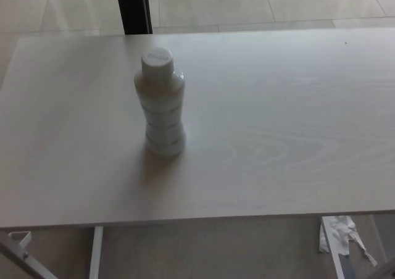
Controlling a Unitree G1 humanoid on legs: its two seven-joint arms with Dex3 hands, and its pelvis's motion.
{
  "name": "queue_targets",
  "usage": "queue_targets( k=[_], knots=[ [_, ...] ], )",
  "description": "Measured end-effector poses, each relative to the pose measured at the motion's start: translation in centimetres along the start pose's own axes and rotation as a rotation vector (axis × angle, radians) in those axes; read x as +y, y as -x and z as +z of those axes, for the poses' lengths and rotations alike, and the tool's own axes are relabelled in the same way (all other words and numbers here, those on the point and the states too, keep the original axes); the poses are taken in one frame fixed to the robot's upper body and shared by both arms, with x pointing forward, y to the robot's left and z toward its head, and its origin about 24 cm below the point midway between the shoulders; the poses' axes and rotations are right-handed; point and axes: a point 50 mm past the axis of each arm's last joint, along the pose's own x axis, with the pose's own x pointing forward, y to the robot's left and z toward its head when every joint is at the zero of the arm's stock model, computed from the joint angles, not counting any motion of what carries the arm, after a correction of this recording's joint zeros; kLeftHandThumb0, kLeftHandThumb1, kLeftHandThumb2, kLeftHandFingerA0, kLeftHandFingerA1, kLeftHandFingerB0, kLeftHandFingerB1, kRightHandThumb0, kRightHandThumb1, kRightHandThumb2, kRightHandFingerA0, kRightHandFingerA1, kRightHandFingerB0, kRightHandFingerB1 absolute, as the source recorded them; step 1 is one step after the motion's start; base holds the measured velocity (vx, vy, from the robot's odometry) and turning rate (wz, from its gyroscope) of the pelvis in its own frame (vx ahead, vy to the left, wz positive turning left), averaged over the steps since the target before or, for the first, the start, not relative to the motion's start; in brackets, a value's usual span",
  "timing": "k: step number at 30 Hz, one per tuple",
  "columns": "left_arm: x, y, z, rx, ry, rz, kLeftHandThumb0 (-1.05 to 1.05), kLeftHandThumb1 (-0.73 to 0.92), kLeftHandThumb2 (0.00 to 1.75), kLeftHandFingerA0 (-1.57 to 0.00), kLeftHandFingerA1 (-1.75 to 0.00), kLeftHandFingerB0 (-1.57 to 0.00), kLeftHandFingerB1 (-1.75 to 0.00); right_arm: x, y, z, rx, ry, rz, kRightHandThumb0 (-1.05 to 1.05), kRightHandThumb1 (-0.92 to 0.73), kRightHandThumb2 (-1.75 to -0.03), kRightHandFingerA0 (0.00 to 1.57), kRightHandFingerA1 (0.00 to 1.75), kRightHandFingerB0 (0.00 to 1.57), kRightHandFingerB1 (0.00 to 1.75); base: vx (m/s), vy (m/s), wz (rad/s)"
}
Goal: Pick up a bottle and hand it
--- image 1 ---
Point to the white plastic bottle white cap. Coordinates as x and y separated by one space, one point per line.
163 115

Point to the white metal table leg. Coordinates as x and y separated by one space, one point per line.
96 254

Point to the crumpled white paper strip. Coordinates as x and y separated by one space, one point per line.
339 229

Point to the white table leg grey panel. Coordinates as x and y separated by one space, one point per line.
344 265

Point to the black vertical post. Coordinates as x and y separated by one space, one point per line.
132 7

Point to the white metal bracket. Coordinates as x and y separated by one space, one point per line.
19 236

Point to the grey diagonal frame bar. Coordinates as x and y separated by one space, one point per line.
29 263

